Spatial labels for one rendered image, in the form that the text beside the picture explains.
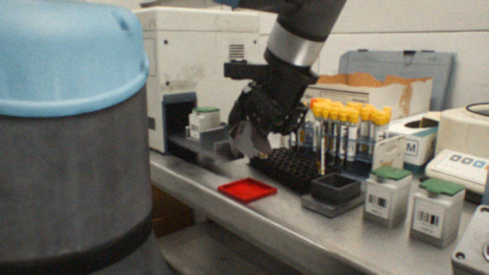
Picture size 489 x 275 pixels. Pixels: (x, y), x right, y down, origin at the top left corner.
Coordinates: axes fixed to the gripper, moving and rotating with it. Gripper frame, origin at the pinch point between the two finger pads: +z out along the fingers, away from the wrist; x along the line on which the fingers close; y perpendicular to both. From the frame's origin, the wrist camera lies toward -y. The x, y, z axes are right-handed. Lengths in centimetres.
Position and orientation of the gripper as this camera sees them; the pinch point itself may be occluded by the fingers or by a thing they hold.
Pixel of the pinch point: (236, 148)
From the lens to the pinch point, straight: 66.2
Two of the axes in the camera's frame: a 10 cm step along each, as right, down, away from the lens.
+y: 5.6, 6.5, -5.2
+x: 7.6, -1.6, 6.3
